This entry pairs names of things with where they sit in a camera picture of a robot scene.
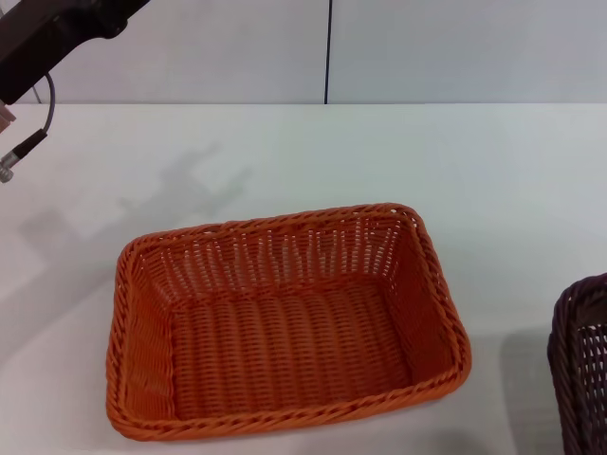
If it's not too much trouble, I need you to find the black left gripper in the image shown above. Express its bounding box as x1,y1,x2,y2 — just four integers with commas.
0,0,151,106

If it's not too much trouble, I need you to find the orange woven plastic basket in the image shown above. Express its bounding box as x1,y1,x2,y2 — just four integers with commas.
104,202,473,438

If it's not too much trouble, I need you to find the dark brown woven plastic basket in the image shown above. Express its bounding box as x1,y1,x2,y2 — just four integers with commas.
547,272,607,455

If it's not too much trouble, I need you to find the grey cable with metal plug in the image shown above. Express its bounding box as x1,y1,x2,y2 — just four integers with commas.
0,73,56,185

